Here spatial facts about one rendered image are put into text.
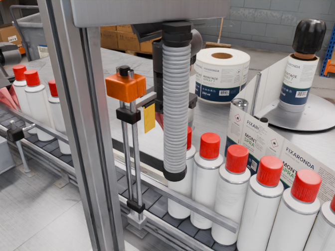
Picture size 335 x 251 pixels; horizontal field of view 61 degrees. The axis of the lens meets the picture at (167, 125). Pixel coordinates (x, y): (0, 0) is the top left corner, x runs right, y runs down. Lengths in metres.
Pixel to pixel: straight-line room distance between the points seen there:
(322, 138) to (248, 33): 4.16
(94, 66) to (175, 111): 0.12
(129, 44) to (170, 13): 3.90
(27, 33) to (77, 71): 2.73
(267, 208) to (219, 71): 0.62
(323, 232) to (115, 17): 0.39
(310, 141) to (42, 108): 0.76
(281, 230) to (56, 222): 0.47
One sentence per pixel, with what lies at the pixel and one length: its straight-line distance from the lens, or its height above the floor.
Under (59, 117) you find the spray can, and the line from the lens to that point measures 0.75.
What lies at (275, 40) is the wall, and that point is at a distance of 4.95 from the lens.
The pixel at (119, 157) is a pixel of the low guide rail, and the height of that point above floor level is 0.91.
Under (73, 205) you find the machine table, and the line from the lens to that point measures 0.74.
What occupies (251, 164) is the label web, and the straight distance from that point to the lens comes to 0.65.
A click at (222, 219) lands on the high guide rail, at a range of 0.51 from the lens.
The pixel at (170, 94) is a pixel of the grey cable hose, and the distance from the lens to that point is 0.33.
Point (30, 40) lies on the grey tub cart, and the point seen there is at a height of 0.63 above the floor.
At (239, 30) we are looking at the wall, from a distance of 5.05.
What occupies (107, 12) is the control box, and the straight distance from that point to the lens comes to 0.30.
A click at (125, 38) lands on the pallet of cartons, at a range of 4.22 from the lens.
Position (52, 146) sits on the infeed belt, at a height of 0.88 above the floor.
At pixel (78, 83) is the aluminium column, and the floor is 1.21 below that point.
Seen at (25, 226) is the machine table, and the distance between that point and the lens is 0.74.
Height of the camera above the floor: 1.35
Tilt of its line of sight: 32 degrees down
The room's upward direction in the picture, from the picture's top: straight up
